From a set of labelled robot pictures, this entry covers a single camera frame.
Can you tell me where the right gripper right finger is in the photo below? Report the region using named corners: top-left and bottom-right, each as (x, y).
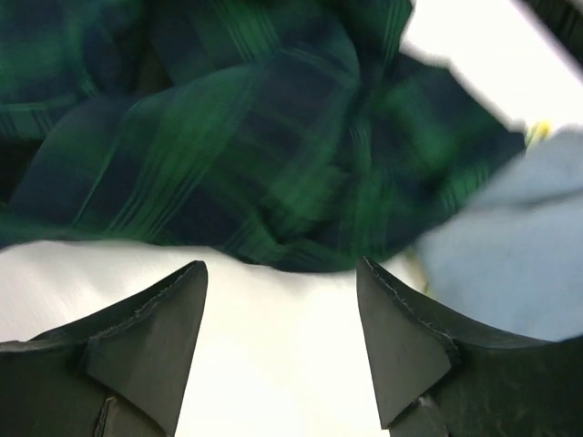
top-left (356, 259), bottom-right (582, 437)

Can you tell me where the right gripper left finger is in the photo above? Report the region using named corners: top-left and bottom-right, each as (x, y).
top-left (1, 261), bottom-right (208, 436)

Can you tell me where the light blue denim skirt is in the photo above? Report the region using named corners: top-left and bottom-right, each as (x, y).
top-left (415, 128), bottom-right (582, 341)

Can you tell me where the lemon print skirt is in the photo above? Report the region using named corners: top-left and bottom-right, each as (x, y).
top-left (525, 120), bottom-right (553, 148)

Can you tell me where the dark green skirt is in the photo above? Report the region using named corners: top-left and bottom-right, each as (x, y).
top-left (1, 1), bottom-right (525, 272)

